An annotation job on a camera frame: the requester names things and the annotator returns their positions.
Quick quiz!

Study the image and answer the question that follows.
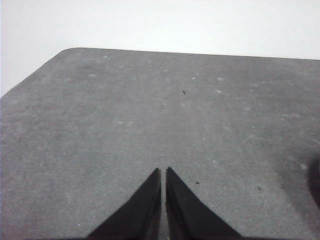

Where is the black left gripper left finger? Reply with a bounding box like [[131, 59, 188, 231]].
[[86, 167, 162, 240]]

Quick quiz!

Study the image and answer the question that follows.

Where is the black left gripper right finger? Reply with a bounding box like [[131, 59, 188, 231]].
[[165, 167, 245, 240]]

